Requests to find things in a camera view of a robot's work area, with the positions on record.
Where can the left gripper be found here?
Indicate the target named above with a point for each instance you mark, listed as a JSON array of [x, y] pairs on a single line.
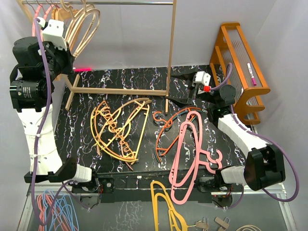
[[61, 44]]

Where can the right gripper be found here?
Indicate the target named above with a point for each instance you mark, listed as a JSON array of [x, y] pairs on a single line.
[[182, 102]]

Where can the wooden hanger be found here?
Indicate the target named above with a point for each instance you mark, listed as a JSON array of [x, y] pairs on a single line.
[[74, 13], [61, 14]]

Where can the pink curved wire hanger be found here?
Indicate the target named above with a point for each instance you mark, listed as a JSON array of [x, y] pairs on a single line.
[[49, 11]]

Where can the pink wavy wire hanger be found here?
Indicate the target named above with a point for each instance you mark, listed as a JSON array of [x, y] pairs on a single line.
[[34, 9]]

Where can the orange plastic curved hanger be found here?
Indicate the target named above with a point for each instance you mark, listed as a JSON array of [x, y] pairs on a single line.
[[127, 109]]

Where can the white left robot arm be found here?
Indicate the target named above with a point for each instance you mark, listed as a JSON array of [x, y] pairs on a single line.
[[40, 59]]

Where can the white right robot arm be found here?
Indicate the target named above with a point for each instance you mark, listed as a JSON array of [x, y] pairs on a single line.
[[264, 164]]

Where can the pink tape strip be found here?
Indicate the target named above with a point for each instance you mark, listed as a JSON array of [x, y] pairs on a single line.
[[82, 69]]

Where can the orange wooden shelf rack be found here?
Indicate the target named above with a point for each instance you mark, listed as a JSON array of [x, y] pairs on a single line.
[[231, 46]]

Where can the pink flat plastic hanger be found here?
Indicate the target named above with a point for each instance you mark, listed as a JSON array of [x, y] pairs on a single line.
[[190, 157]]

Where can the pink white marker pen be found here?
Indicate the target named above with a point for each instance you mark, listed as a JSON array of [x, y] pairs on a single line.
[[251, 74]]

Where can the yellow plastic hanger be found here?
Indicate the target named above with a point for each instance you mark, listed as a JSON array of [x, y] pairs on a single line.
[[164, 212]]

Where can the beige clip left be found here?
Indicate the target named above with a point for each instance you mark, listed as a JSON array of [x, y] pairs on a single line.
[[202, 224]]

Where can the beige clip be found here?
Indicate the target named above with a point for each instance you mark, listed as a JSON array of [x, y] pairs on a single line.
[[223, 224], [202, 224]]

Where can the beige clip right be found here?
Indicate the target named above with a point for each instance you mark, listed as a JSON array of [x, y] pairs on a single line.
[[223, 224]]

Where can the cream hanger bottom edge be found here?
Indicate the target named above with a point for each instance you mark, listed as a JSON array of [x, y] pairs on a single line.
[[248, 228]]

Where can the wooden garment rack frame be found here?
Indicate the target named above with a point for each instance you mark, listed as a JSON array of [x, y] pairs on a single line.
[[86, 8]]

